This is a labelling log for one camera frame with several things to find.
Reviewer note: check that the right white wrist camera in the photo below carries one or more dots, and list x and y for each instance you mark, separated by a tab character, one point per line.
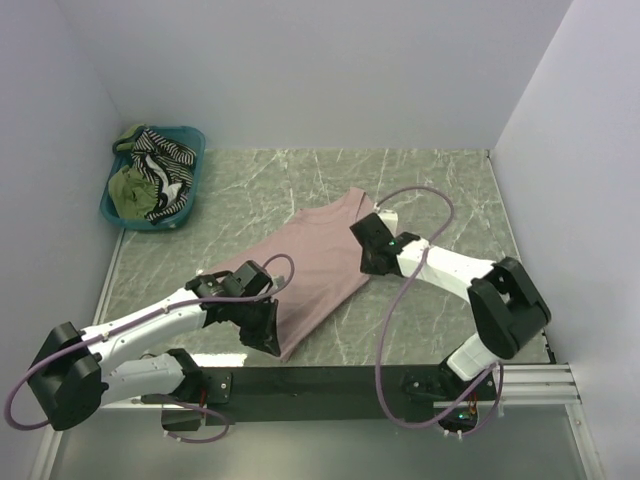
390	219

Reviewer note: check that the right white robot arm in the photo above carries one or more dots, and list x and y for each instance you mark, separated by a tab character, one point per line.
507	308

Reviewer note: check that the black base beam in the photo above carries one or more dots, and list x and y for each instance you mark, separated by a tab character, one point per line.
414	394

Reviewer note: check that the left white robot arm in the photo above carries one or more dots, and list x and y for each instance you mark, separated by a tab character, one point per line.
78	371

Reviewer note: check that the pink tank top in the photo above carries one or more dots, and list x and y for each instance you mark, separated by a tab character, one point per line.
326	258

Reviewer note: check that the green tank top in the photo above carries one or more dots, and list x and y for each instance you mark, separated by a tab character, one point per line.
132	194

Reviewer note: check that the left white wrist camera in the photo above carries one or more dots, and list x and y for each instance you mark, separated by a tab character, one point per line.
280	281

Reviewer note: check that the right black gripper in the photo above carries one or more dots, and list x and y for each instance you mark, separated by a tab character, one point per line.
366	267

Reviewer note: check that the teal plastic basket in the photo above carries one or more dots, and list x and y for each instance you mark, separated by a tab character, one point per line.
188	136

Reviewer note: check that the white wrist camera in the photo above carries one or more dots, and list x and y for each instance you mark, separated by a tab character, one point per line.
390	219
280	281

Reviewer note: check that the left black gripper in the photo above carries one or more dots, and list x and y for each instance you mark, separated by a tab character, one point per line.
265	337

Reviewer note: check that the black white striped tank top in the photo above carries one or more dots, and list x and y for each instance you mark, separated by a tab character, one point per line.
170	166

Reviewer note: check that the aluminium rail frame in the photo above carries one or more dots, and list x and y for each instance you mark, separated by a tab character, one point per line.
518	385

